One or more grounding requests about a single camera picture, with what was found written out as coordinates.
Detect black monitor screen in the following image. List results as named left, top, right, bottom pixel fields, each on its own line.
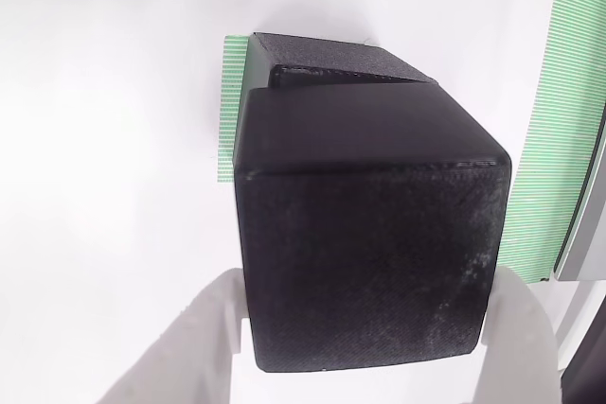
left=561, top=308, right=606, bottom=404

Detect black cube rounded corners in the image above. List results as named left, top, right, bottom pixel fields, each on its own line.
left=234, top=82, right=513, bottom=375

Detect green striped tape strip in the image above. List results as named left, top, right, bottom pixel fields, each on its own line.
left=499, top=0, right=606, bottom=282

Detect black smooth cube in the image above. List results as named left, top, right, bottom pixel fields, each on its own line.
left=234, top=32, right=439, bottom=181

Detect green square target marker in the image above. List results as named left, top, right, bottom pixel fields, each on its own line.
left=217, top=33, right=252, bottom=184

